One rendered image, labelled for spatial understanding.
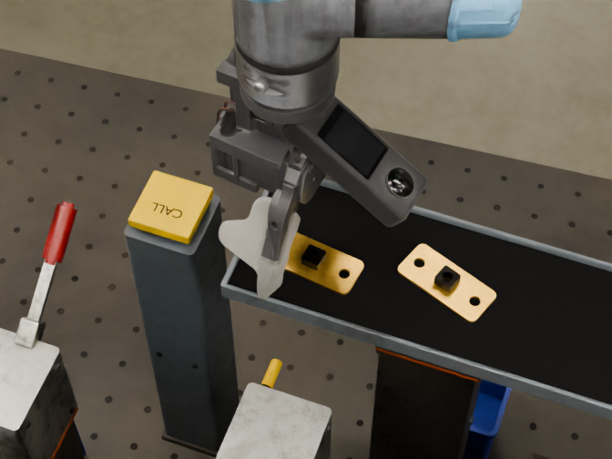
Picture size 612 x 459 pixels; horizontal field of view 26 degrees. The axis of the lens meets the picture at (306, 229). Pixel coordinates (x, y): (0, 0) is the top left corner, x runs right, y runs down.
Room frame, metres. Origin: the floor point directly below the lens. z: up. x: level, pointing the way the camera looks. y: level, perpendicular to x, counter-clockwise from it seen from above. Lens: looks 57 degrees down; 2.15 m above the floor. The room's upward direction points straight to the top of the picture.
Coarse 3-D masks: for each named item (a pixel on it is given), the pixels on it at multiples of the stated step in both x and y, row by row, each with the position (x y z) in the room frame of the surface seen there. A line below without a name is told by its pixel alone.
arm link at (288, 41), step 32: (256, 0) 0.60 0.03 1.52; (288, 0) 0.59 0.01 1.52; (320, 0) 0.60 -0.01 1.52; (352, 0) 0.60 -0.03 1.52; (256, 32) 0.60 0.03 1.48; (288, 32) 0.59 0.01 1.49; (320, 32) 0.59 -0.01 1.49; (352, 32) 0.59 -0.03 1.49; (256, 64) 0.60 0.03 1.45; (288, 64) 0.59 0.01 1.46; (320, 64) 0.60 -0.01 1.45
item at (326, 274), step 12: (300, 240) 0.64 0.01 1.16; (312, 240) 0.64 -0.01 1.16; (300, 252) 0.63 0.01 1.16; (312, 252) 0.62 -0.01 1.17; (324, 252) 0.62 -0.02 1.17; (336, 252) 0.63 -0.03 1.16; (288, 264) 0.61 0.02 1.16; (300, 264) 0.61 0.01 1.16; (312, 264) 0.61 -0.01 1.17; (324, 264) 0.61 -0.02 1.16; (336, 264) 0.61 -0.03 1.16; (348, 264) 0.61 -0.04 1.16; (360, 264) 0.61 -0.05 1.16; (300, 276) 0.60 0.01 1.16; (312, 276) 0.60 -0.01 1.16; (324, 276) 0.60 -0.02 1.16; (336, 276) 0.60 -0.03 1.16; (336, 288) 0.59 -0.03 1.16; (348, 288) 0.59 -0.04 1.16
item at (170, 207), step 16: (160, 176) 0.71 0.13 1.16; (144, 192) 0.69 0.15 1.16; (160, 192) 0.69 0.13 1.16; (176, 192) 0.69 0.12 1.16; (192, 192) 0.69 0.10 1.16; (208, 192) 0.69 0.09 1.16; (144, 208) 0.68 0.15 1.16; (160, 208) 0.68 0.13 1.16; (176, 208) 0.68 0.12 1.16; (192, 208) 0.68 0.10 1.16; (144, 224) 0.66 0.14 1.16; (160, 224) 0.66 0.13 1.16; (176, 224) 0.66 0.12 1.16; (192, 224) 0.66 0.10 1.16
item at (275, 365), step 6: (276, 360) 0.60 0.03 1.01; (270, 366) 0.60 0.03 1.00; (276, 366) 0.60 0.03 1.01; (270, 372) 0.59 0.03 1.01; (276, 372) 0.59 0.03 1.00; (264, 378) 0.58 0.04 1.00; (270, 378) 0.58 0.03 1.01; (276, 378) 0.59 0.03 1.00; (264, 384) 0.58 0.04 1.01; (270, 384) 0.58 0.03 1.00
